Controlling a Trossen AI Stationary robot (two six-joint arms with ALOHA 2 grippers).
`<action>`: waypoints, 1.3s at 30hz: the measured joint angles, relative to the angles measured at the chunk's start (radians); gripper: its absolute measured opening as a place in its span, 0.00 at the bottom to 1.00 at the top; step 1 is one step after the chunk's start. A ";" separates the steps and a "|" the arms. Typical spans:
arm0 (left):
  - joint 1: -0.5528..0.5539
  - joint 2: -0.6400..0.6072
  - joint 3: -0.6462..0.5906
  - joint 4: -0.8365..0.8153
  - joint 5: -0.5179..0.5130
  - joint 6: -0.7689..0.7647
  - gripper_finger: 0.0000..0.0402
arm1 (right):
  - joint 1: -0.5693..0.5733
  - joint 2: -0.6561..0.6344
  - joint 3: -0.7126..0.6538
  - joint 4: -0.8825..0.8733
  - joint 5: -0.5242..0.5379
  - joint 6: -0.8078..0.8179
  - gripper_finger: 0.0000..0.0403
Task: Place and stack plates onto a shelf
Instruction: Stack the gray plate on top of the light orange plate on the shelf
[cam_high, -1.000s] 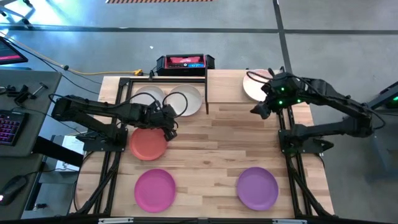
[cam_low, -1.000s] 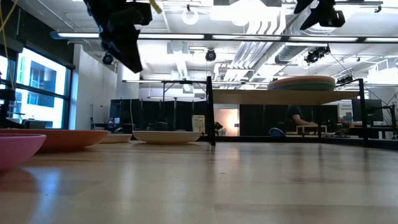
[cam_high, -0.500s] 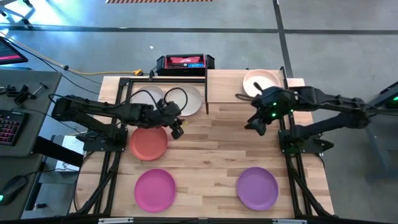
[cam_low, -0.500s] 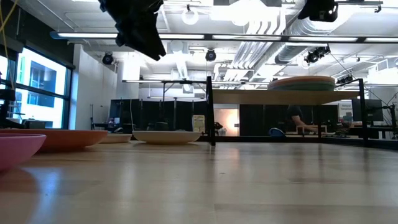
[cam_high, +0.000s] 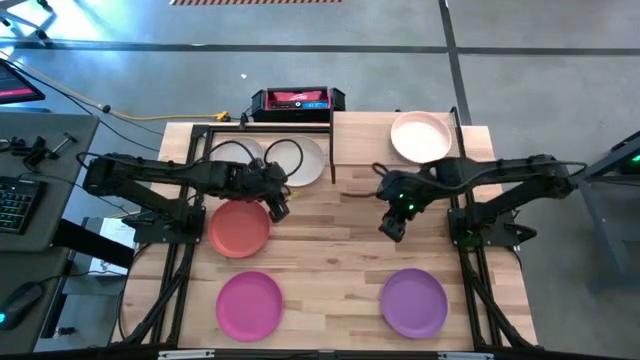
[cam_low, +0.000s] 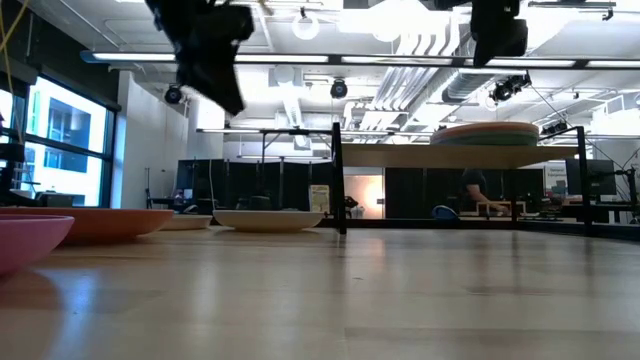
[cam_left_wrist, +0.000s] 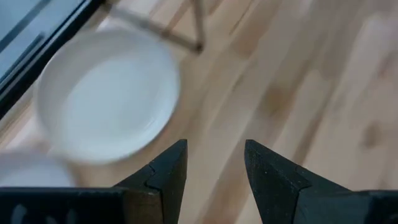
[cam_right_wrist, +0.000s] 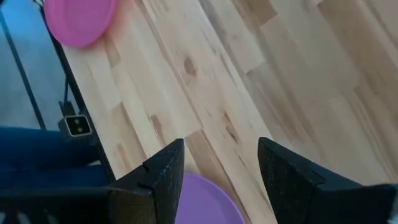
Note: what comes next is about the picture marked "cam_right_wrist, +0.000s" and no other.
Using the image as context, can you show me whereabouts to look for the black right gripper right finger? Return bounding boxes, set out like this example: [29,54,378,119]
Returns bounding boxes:
[257,137,361,224]

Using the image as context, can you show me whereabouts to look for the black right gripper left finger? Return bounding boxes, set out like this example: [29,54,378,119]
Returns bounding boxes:
[108,138,185,224]

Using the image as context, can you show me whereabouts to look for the purple plate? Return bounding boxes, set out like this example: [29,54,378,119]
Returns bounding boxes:
[174,172,246,224]

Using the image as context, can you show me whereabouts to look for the person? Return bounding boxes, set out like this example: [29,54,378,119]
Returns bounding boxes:
[0,126,109,190]

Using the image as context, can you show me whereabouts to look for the pink plate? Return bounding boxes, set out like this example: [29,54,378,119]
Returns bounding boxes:
[43,0,119,49]

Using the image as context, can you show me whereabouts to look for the black camera cable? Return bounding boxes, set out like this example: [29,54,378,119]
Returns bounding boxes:
[58,74,77,118]

